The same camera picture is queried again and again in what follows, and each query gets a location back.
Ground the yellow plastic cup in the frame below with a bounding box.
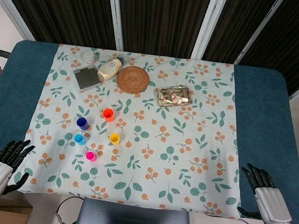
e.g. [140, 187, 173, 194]
[108, 132, 122, 146]

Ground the light blue plastic cup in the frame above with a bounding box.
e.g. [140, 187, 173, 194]
[73, 133, 87, 146]

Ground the black floor cable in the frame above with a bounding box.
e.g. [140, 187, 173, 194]
[54, 194, 85, 224]

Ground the dark blue plastic cup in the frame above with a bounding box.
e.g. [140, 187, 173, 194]
[75, 116, 91, 132]

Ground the pink plastic cup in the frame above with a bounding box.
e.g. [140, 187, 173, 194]
[84, 150, 98, 163]

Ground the floral printed tablecloth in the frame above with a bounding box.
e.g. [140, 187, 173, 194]
[16, 40, 260, 220]

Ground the dark folding screen panel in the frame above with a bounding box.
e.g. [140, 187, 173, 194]
[0, 0, 123, 52]
[232, 0, 299, 98]
[201, 0, 285, 70]
[107, 0, 217, 62]

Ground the blue felt table cover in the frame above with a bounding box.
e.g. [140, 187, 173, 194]
[0, 35, 299, 224]

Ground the small white jar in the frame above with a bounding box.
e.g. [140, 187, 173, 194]
[81, 50, 97, 66]

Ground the cream squeeze bottle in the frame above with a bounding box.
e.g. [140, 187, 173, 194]
[96, 54, 126, 84]

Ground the orange plastic cup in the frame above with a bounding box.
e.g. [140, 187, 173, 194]
[101, 107, 116, 124]

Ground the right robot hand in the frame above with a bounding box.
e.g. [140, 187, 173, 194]
[235, 162, 298, 224]

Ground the gold foil snack packet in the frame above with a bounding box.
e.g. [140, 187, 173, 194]
[153, 82, 196, 111]

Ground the grey square flat box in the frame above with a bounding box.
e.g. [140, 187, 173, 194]
[71, 63, 104, 95]

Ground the round woven rattan coaster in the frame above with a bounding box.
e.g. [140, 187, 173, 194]
[114, 64, 152, 97]

